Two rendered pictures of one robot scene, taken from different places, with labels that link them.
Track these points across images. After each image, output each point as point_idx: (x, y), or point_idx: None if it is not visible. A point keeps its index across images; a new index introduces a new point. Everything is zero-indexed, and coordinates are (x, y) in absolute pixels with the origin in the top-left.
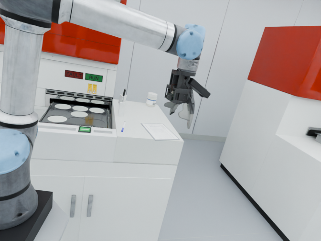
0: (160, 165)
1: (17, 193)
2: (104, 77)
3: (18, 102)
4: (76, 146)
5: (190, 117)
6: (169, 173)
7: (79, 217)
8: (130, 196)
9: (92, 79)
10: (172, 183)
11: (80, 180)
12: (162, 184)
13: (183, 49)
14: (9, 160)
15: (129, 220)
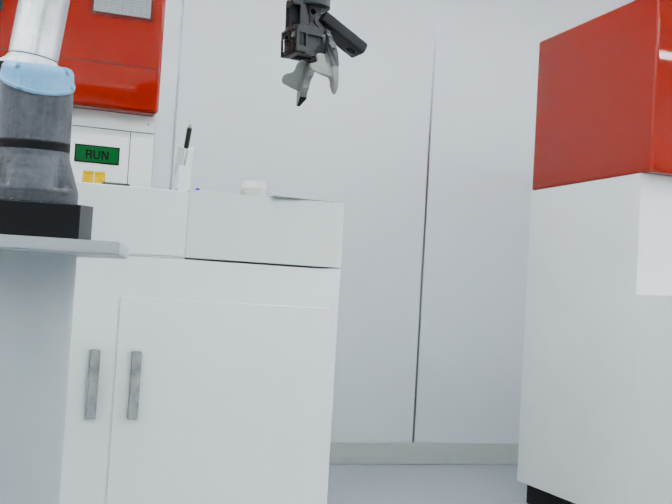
0: (298, 269)
1: (60, 145)
2: (124, 151)
3: (46, 32)
4: (100, 215)
5: (333, 71)
6: (323, 292)
7: (107, 425)
8: (234, 361)
9: (94, 159)
10: (336, 324)
11: (110, 307)
12: (310, 324)
13: None
14: (58, 76)
15: (238, 442)
